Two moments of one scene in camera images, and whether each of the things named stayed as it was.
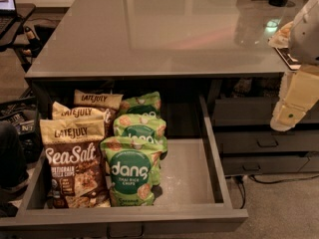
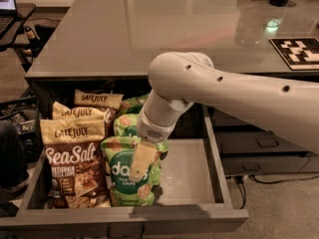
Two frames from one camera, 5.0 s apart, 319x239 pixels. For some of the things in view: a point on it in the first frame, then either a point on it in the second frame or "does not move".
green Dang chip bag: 133,165 does not move
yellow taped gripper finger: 299,91 → 145,152
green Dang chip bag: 146,104 does not move
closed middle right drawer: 265,141 does not move
